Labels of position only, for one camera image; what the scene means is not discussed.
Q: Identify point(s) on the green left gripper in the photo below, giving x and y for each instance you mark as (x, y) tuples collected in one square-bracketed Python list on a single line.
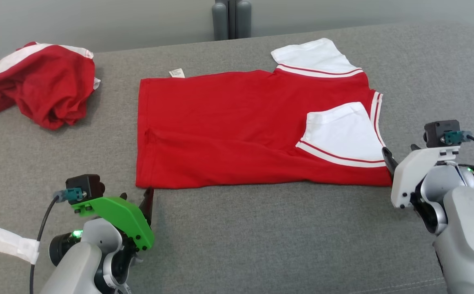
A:
[(122, 214)]

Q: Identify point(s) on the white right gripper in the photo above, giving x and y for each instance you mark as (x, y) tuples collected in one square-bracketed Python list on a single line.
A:
[(412, 171)]

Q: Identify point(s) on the red shirt white sleeves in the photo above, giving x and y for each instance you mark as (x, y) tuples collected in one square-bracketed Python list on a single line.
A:
[(220, 122)]

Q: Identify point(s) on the red shorts white stripe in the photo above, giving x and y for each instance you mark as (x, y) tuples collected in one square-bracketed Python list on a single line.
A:
[(45, 90)]

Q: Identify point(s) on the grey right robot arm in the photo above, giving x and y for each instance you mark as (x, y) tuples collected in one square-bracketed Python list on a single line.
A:
[(465, 228)]

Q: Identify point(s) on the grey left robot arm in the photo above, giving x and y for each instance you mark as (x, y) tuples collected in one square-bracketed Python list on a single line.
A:
[(78, 265)]

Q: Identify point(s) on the white tape tag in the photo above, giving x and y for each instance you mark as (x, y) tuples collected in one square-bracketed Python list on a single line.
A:
[(8, 243)]

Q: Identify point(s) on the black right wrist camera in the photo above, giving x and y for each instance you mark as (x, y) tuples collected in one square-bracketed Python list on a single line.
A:
[(439, 130)]

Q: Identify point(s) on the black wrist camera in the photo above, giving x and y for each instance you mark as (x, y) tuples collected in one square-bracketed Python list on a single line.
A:
[(88, 185), (439, 130)]

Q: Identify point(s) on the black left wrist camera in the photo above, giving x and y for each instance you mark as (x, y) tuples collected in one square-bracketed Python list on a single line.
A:
[(88, 185)]

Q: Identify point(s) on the grey metal frame post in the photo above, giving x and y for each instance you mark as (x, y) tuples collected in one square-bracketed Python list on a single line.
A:
[(220, 20)]

